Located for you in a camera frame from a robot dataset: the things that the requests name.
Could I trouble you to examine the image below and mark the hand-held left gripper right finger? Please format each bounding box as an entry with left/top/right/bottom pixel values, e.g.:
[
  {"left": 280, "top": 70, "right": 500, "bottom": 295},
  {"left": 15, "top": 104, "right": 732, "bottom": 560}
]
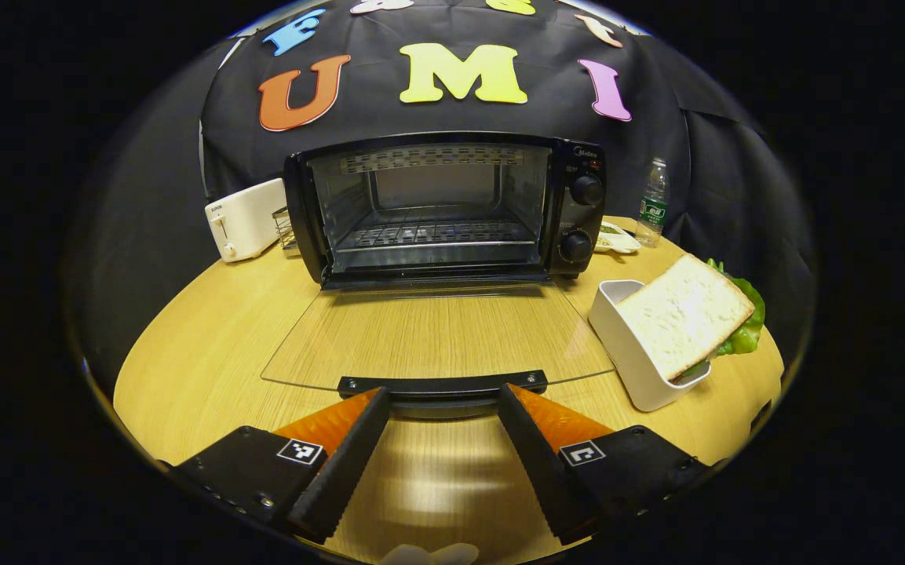
[{"left": 497, "top": 383, "right": 716, "bottom": 546}]

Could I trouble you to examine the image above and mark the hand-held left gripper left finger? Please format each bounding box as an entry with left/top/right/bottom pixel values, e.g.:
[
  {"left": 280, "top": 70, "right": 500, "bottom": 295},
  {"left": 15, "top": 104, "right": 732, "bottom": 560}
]
[{"left": 170, "top": 386, "right": 392, "bottom": 544}]

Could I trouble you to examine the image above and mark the bread and lettuce sandwich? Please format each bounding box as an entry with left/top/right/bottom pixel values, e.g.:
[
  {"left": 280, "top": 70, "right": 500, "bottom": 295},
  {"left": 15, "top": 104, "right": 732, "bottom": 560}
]
[{"left": 615, "top": 253, "right": 767, "bottom": 384}]

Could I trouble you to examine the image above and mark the black electric oven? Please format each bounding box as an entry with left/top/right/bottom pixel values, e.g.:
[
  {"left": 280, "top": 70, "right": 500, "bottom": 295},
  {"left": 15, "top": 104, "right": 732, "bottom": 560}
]
[{"left": 261, "top": 131, "right": 616, "bottom": 421}]

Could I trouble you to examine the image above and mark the white rectangular container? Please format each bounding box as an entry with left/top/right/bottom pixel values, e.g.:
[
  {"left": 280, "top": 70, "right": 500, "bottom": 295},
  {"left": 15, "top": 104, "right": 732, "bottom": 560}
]
[{"left": 588, "top": 279, "right": 712, "bottom": 413}]

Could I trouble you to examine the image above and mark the small white dish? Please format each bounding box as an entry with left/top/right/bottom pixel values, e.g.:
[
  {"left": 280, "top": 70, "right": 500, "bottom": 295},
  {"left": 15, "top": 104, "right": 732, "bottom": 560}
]
[{"left": 593, "top": 220, "right": 643, "bottom": 254}]

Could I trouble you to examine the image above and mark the white toaster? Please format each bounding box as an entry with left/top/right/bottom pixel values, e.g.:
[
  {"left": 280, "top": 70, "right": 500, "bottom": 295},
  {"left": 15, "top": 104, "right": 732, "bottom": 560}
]
[{"left": 204, "top": 178, "right": 290, "bottom": 263}]

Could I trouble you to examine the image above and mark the clear plastic water bottle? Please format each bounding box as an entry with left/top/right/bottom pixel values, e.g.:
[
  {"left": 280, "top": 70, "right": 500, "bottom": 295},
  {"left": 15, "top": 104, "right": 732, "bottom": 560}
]
[{"left": 635, "top": 157, "right": 670, "bottom": 249}]

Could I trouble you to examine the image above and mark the black backdrop cloth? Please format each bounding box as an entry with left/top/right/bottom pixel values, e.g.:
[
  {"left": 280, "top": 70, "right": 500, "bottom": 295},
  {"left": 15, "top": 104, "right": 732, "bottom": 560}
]
[{"left": 64, "top": 0, "right": 818, "bottom": 401}]

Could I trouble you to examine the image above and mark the small wire basket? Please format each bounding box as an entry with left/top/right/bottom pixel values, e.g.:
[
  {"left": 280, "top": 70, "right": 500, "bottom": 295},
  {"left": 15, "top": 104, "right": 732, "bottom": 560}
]
[{"left": 272, "top": 206, "right": 301, "bottom": 258}]

